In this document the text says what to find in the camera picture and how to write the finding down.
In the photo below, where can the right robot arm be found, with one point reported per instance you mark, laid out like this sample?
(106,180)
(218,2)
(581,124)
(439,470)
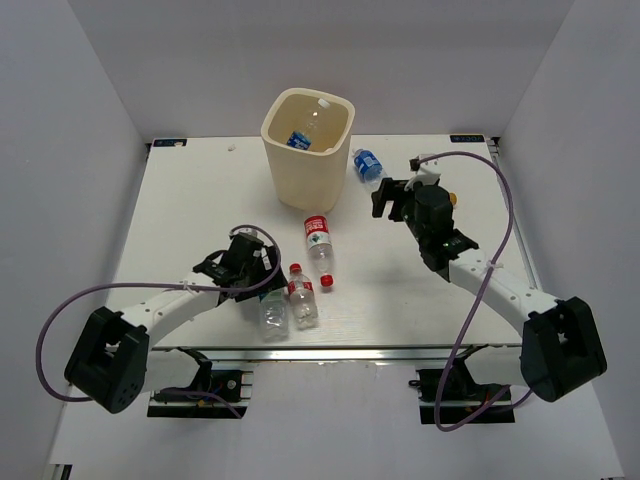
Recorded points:
(560,346)

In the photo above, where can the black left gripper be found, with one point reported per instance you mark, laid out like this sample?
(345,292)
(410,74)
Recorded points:
(277,283)

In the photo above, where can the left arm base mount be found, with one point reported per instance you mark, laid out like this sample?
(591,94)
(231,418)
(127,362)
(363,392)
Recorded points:
(186,384)

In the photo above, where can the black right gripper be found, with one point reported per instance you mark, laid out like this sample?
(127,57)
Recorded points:
(389,191)

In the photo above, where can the crushed blue label bottle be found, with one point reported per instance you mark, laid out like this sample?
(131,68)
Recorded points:
(310,124)

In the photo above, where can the blue label bottle by bin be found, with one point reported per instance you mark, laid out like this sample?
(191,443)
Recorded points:
(369,169)

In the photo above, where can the beige plastic bin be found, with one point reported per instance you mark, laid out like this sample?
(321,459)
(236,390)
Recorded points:
(309,180)

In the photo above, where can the large red label bottle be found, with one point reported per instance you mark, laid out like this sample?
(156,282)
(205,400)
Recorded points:
(320,248)

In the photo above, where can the green white label bottle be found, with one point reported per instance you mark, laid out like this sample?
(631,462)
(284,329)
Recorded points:
(274,315)

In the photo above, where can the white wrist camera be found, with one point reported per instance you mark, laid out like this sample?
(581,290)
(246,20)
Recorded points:
(246,230)
(426,171)

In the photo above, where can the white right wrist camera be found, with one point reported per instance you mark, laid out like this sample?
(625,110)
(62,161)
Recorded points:
(426,171)

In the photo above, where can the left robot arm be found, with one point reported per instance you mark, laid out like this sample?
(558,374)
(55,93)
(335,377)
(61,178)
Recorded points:
(116,359)

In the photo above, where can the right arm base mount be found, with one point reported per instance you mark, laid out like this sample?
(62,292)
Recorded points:
(461,397)

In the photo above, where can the small red cap bottle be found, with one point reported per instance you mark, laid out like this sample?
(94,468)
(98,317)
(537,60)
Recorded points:
(302,298)

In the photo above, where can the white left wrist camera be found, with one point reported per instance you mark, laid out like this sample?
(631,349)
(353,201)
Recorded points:
(246,230)

